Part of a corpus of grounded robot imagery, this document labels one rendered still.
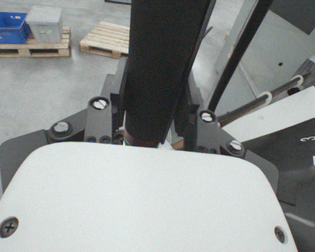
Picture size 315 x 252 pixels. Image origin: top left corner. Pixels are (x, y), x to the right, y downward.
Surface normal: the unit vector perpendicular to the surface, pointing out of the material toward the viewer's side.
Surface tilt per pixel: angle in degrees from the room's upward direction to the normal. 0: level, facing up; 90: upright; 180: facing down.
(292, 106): 50
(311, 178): 45
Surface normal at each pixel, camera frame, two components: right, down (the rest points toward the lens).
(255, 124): -0.65, -0.49
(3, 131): 0.18, -0.63
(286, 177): -0.39, -0.88
